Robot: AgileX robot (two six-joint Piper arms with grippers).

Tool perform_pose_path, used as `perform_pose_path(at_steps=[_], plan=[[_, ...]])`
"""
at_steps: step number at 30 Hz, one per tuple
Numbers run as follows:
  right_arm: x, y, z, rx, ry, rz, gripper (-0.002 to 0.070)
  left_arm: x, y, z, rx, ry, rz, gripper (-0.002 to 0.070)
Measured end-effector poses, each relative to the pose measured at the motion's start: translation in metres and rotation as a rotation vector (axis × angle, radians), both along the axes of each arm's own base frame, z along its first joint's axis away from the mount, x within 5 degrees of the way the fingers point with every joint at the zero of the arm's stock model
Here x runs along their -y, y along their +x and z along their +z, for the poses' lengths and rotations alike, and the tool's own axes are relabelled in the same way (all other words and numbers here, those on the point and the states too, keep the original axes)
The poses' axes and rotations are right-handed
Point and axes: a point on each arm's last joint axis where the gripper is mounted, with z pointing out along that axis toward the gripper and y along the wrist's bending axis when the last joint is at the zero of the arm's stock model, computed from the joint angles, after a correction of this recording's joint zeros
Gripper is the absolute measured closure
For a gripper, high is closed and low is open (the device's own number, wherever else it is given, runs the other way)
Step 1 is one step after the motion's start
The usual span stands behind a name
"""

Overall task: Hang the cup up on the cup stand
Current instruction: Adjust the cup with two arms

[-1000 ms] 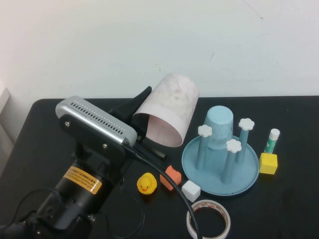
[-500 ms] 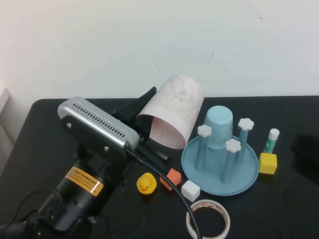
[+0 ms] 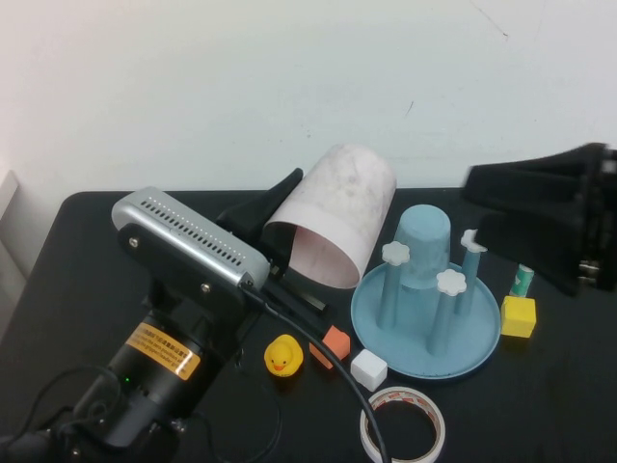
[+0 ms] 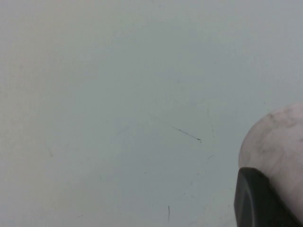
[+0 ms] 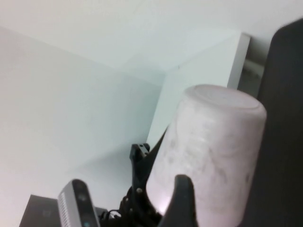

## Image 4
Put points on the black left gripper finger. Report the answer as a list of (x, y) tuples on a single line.
[(258, 205)]

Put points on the pink plastic cup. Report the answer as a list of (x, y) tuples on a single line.
[(279, 142)]

